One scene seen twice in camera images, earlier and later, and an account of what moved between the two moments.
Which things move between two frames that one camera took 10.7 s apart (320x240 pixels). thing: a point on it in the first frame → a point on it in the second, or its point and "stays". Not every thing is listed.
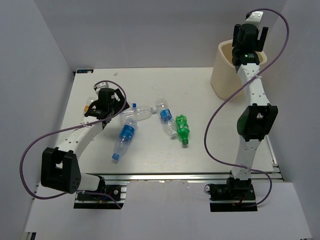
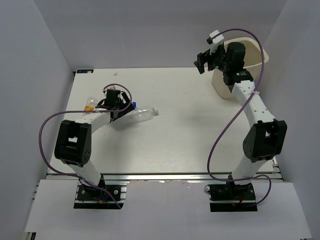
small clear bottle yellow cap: x=88 y=102 stays
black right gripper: x=260 y=42 → x=202 y=58
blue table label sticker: x=85 y=71 stays
